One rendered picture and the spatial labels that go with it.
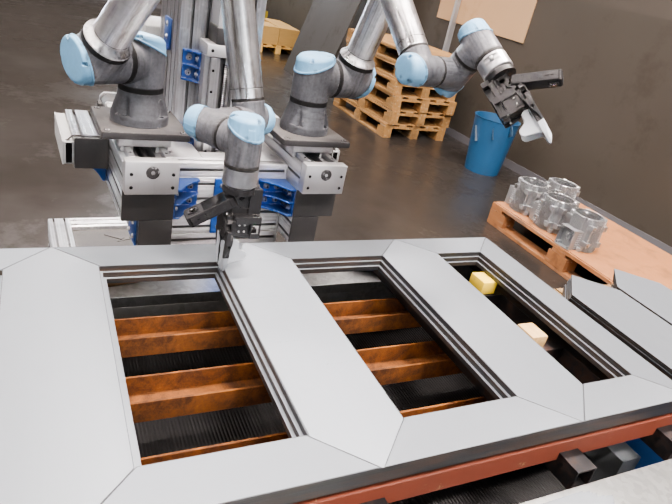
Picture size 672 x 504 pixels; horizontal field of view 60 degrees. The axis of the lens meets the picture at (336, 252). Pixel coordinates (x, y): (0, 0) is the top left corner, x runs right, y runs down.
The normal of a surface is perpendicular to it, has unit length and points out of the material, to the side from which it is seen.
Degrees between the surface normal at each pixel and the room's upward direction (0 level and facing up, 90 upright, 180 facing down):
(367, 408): 0
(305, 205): 90
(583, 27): 90
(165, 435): 0
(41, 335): 0
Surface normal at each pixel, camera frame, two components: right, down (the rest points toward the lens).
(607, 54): -0.87, 0.05
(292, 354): 0.19, -0.88
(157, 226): 0.44, 0.48
